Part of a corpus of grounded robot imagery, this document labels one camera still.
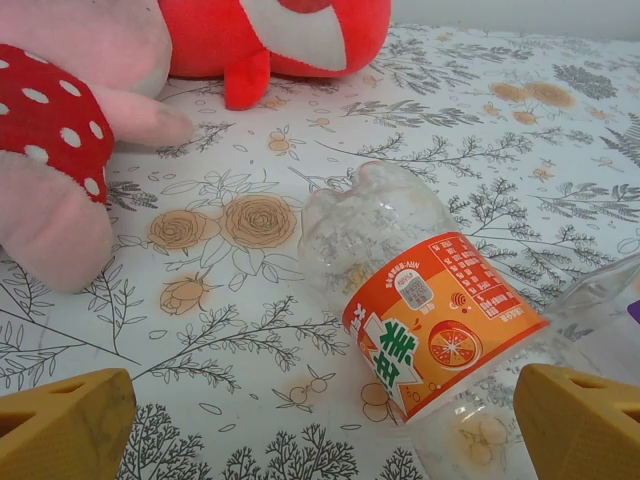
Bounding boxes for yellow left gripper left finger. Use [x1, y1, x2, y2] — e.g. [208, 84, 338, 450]
[0, 368, 137, 480]

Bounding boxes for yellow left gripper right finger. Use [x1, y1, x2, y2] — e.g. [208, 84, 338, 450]
[514, 363, 640, 480]

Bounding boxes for clear bottle purple grape label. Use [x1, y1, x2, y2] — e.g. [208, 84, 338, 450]
[544, 252, 640, 386]

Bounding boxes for clear bottle orange label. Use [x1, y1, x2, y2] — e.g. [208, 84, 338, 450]
[297, 161, 552, 480]

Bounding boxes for red plush monster toy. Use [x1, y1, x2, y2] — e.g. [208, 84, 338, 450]
[158, 0, 393, 112]

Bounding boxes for pink plush toy polka dots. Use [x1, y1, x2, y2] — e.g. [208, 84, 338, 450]
[0, 0, 197, 295]

